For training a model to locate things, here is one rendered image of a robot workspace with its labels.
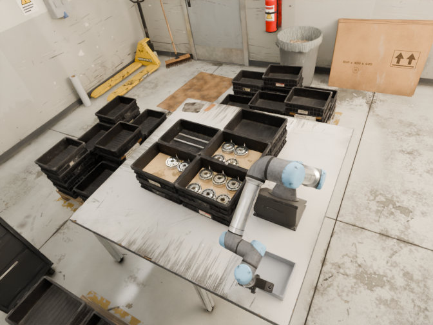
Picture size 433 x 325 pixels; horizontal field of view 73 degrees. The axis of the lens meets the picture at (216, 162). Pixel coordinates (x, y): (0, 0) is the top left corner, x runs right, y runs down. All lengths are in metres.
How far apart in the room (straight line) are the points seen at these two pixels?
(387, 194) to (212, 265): 1.89
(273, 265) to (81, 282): 1.75
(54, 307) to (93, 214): 0.61
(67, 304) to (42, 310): 0.16
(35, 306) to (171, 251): 0.96
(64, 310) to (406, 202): 2.79
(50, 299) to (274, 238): 1.49
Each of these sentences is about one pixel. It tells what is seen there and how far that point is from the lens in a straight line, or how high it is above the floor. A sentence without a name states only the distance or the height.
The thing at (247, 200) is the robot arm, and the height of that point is 1.18.
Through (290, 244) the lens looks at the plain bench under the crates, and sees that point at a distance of 1.80.
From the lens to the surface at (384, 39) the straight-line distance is 4.24.
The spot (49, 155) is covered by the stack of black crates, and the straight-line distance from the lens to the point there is 3.33.
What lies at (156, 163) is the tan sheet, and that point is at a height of 0.83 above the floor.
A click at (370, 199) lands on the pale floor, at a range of 3.00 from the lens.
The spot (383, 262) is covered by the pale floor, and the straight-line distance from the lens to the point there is 2.68.
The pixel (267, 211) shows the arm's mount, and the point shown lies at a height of 0.80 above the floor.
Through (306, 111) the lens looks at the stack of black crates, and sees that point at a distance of 3.01.
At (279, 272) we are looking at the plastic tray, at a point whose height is 0.70.
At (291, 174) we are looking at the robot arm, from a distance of 1.29.
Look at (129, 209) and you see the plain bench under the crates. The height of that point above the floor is 0.70.
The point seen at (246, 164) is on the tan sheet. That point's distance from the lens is 2.02.
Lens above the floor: 2.27
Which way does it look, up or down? 44 degrees down
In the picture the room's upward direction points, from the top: 11 degrees counter-clockwise
